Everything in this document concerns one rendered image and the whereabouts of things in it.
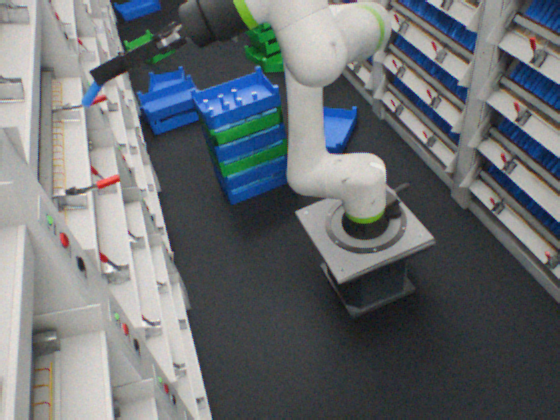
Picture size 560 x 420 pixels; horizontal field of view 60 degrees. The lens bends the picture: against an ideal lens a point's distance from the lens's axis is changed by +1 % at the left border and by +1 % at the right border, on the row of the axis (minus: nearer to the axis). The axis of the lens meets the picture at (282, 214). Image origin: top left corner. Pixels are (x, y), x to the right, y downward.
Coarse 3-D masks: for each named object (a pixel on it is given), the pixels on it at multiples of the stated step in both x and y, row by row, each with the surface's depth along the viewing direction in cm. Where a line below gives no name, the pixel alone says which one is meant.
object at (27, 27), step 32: (0, 0) 86; (32, 0) 89; (0, 32) 77; (32, 32) 79; (0, 64) 69; (32, 64) 71; (0, 96) 62; (32, 96) 64; (32, 128) 60; (32, 160) 56
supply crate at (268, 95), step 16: (240, 80) 197; (256, 80) 200; (192, 96) 191; (208, 96) 195; (224, 96) 197; (240, 96) 196; (272, 96) 184; (208, 112) 177; (224, 112) 180; (240, 112) 183; (256, 112) 186; (208, 128) 182
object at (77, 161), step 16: (48, 64) 104; (64, 64) 105; (64, 80) 106; (80, 80) 107; (64, 96) 101; (80, 96) 102; (80, 112) 97; (64, 128) 92; (80, 128) 93; (64, 144) 88; (80, 144) 89; (80, 160) 85; (80, 176) 82; (80, 208) 76; (80, 224) 73; (96, 224) 79; (80, 240) 71; (96, 240) 71; (96, 256) 64
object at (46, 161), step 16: (48, 80) 100; (48, 96) 96; (48, 112) 91; (48, 128) 87; (48, 144) 84; (48, 160) 80; (64, 160) 83; (48, 176) 77; (64, 176) 80; (48, 192) 74
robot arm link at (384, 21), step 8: (344, 8) 116; (368, 8) 107; (376, 8) 110; (384, 8) 115; (376, 16) 106; (384, 16) 112; (384, 24) 110; (384, 32) 110; (384, 40) 113; (376, 48) 109
